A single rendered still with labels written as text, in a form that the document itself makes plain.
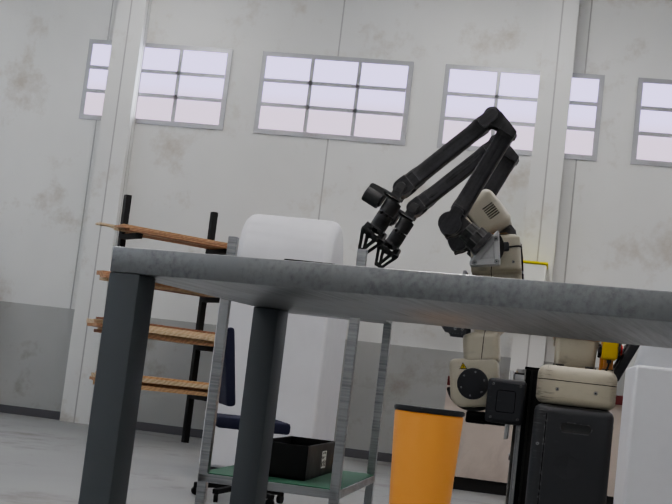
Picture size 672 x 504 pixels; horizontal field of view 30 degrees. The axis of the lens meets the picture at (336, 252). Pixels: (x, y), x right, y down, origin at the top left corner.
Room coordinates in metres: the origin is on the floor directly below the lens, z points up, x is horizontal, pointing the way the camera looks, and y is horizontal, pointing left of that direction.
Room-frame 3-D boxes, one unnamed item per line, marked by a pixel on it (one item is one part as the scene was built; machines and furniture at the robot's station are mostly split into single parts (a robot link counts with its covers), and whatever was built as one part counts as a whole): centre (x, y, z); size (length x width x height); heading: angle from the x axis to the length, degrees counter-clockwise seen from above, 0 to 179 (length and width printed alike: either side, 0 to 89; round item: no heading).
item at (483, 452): (10.34, -2.01, 0.41); 2.28 x 1.77 x 0.82; 170
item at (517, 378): (4.23, -0.56, 0.68); 0.28 x 0.27 x 0.25; 170
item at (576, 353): (4.24, -0.84, 0.87); 0.23 x 0.15 x 0.11; 170
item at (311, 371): (8.23, 0.28, 0.86); 0.83 x 0.71 x 1.72; 170
